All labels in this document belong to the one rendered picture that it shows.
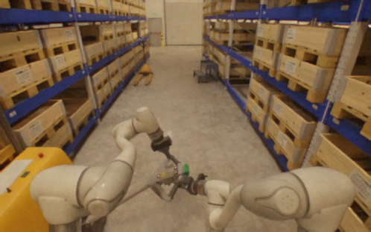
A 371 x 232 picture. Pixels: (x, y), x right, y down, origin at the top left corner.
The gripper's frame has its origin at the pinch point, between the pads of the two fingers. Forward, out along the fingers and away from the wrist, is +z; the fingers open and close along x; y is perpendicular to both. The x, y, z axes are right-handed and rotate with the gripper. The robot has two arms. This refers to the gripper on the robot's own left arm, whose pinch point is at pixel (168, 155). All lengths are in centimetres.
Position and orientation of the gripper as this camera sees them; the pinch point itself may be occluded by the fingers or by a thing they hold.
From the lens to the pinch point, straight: 128.4
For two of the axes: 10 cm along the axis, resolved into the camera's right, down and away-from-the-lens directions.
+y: 0.4, 4.6, -8.9
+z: 3.9, 8.1, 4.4
